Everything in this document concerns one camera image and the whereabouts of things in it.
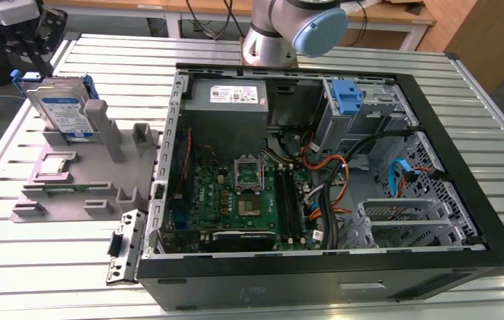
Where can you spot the grey metal drive cage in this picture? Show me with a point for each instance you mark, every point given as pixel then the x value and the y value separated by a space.
pixel 336 133

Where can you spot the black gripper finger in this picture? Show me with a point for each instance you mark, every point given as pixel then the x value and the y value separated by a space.
pixel 39 60

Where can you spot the wooden cabinet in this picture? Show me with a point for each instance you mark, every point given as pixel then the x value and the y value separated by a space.
pixel 479 33

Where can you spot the hard disk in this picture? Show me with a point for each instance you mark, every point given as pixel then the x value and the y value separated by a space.
pixel 63 113

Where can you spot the grey expansion card retainer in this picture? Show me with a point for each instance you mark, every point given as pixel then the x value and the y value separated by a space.
pixel 130 246

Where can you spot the black graphics card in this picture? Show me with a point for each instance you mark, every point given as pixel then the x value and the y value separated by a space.
pixel 244 240

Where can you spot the CPU socket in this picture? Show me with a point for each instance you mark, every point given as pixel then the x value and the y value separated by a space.
pixel 252 206

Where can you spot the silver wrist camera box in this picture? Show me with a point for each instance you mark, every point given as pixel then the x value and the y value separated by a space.
pixel 14 11

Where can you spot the grey power supply unit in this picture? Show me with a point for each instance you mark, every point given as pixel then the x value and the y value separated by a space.
pixel 230 130

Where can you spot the black RAM slot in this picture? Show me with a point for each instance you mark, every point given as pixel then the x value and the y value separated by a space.
pixel 284 206

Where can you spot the black PC case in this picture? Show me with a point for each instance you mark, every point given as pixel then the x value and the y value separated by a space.
pixel 278 283

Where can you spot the blue plastic drive latch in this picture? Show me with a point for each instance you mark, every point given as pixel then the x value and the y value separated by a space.
pixel 345 96

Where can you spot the green RAM stick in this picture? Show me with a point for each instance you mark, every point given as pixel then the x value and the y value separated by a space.
pixel 67 190

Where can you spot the wooden desk white frame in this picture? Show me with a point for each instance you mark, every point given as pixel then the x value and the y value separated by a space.
pixel 378 15
pixel 114 10

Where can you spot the silver CPU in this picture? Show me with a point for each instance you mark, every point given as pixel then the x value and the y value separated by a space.
pixel 51 166

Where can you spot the green motherboard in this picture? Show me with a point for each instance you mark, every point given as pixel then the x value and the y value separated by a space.
pixel 209 216

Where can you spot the grey parts rack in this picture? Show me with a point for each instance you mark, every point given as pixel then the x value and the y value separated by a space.
pixel 101 173

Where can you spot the metal disk bay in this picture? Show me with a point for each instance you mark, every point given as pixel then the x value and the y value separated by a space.
pixel 408 224

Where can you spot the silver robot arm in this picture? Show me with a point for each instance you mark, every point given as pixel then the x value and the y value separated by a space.
pixel 265 43

